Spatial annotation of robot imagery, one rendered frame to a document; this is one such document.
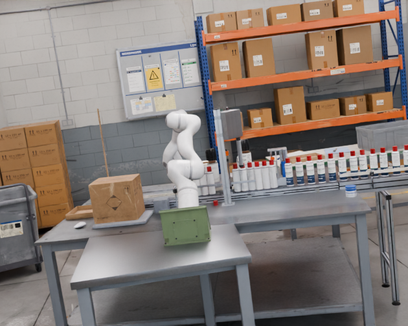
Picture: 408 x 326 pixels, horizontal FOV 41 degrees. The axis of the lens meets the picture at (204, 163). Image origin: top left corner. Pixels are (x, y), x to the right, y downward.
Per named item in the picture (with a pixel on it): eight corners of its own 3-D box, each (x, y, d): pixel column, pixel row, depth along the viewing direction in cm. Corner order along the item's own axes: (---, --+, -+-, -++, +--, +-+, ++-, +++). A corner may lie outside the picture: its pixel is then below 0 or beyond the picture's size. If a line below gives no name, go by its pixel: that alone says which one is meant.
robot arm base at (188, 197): (208, 226, 323) (206, 200, 334) (203, 209, 307) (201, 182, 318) (176, 231, 324) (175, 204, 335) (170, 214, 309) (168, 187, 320)
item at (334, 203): (336, 167, 473) (336, 165, 473) (372, 213, 326) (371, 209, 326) (100, 193, 498) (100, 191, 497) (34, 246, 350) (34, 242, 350)
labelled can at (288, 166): (293, 185, 396) (291, 156, 393) (294, 186, 391) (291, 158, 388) (286, 185, 397) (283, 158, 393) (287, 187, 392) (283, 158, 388)
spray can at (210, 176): (215, 193, 403) (212, 165, 400) (215, 194, 398) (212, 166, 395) (208, 193, 404) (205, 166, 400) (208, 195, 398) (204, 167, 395)
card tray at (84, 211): (114, 207, 423) (114, 202, 422) (105, 216, 397) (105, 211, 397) (77, 211, 426) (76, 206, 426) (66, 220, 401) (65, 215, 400)
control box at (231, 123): (243, 135, 387) (239, 108, 384) (228, 140, 374) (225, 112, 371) (231, 136, 393) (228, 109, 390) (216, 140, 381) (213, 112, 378)
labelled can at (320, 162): (325, 181, 394) (322, 153, 390) (326, 183, 388) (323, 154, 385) (318, 182, 394) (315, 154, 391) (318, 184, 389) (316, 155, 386)
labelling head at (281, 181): (289, 181, 409) (285, 147, 405) (291, 184, 396) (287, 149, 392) (271, 183, 411) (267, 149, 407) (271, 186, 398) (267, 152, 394)
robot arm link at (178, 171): (199, 188, 323) (197, 156, 337) (168, 187, 320) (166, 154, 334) (196, 199, 333) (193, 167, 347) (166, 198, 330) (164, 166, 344)
